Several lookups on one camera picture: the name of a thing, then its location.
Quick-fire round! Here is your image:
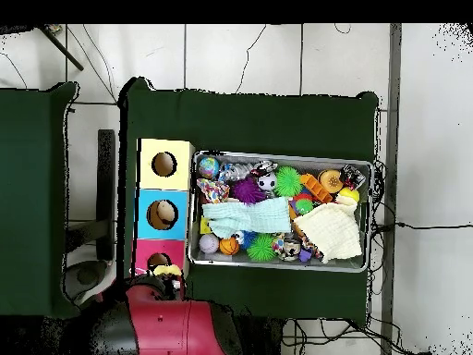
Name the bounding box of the purple spiky ball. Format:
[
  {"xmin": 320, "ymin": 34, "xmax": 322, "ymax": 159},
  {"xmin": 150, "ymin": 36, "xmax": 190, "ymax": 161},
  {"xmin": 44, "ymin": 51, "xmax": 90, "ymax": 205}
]
[{"xmin": 230, "ymin": 176, "xmax": 267, "ymax": 206}]

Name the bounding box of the colourful heart print cloth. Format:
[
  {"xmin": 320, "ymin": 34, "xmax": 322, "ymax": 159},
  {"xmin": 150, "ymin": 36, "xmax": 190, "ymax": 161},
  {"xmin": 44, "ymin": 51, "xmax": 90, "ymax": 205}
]
[{"xmin": 196, "ymin": 177, "xmax": 231, "ymax": 204}]

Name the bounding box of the black slanted rod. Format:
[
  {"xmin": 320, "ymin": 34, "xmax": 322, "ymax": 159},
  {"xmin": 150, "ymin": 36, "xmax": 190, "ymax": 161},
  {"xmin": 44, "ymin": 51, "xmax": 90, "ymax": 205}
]
[{"xmin": 36, "ymin": 24, "xmax": 85, "ymax": 72}]

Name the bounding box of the cream waffle cloth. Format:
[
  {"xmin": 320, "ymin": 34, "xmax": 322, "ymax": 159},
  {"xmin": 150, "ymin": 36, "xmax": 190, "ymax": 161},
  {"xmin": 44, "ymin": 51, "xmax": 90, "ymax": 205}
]
[{"xmin": 293, "ymin": 194, "xmax": 364, "ymax": 264}]

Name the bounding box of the wooden box with three holes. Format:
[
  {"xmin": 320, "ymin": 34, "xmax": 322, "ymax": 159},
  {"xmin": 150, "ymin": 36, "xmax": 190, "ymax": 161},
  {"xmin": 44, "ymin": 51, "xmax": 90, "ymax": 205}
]
[{"xmin": 129, "ymin": 138, "xmax": 196, "ymax": 290}]

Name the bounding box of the black upright panel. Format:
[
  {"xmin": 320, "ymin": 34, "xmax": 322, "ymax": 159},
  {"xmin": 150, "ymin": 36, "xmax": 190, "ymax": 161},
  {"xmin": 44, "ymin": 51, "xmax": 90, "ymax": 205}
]
[{"xmin": 95, "ymin": 129, "xmax": 117, "ymax": 262}]

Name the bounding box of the globe print ball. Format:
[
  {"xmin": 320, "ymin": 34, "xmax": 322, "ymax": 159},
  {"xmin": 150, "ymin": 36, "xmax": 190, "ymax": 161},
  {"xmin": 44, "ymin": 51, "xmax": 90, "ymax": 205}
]
[{"xmin": 198, "ymin": 155, "xmax": 222, "ymax": 180}]

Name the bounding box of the mint green waffle cloth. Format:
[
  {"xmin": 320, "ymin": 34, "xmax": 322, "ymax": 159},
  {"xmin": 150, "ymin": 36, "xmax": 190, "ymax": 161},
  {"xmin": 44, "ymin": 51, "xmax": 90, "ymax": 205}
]
[{"xmin": 201, "ymin": 195, "xmax": 293, "ymax": 239}]

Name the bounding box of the white baseball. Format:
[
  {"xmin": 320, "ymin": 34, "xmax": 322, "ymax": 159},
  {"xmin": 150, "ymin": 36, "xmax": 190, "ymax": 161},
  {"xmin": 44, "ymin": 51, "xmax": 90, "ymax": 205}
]
[{"xmin": 198, "ymin": 233, "xmax": 221, "ymax": 255}]

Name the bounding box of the shallow metal mesh bin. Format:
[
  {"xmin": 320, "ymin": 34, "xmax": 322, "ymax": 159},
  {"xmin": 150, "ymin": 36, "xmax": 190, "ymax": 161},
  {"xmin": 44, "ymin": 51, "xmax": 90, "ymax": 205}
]
[{"xmin": 187, "ymin": 149, "xmax": 373, "ymax": 274}]

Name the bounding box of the black cable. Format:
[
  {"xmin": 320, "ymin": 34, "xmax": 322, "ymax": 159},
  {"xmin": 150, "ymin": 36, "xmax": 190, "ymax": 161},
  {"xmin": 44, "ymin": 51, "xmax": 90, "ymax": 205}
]
[{"xmin": 372, "ymin": 220, "xmax": 473, "ymax": 231}]

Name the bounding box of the silver toy robot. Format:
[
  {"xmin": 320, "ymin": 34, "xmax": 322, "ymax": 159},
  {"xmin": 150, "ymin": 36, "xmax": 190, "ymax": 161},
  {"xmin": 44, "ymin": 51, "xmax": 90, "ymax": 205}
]
[{"xmin": 217, "ymin": 162, "xmax": 256, "ymax": 183}]

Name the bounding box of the green spiky ball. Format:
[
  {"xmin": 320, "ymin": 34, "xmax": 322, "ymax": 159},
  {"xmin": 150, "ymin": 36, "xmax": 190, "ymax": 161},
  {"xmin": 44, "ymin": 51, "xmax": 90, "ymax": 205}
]
[{"xmin": 273, "ymin": 165, "xmax": 303, "ymax": 198}]

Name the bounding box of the orange plastic block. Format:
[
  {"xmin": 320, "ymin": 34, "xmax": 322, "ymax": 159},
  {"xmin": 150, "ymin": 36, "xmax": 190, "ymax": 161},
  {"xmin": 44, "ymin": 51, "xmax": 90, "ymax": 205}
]
[{"xmin": 299, "ymin": 173, "xmax": 334, "ymax": 203}]

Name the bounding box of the toy burger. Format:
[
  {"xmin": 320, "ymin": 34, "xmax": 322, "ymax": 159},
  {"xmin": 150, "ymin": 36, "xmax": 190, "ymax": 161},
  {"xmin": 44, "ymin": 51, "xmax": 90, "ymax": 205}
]
[{"xmin": 318, "ymin": 168, "xmax": 345, "ymax": 194}]

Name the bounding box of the dark green table cloth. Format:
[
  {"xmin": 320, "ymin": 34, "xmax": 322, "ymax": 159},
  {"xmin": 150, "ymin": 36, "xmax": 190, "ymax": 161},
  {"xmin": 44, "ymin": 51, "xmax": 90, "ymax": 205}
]
[
  {"xmin": 0, "ymin": 81, "xmax": 83, "ymax": 320},
  {"xmin": 115, "ymin": 76, "xmax": 380, "ymax": 322}
]

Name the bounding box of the grey round chair base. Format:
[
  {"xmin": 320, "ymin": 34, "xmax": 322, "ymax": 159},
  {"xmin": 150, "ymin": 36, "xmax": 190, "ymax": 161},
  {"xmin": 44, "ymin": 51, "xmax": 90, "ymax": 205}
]
[{"xmin": 63, "ymin": 259, "xmax": 112, "ymax": 301}]

